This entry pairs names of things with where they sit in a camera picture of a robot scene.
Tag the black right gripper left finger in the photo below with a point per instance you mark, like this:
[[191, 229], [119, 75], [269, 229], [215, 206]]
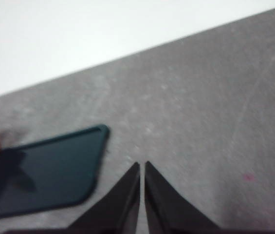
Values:
[[117, 209]]

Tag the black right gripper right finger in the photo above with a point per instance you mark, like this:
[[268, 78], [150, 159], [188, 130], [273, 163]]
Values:
[[166, 209]]

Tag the dark teal rectangular tray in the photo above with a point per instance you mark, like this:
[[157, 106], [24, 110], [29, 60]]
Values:
[[54, 170]]

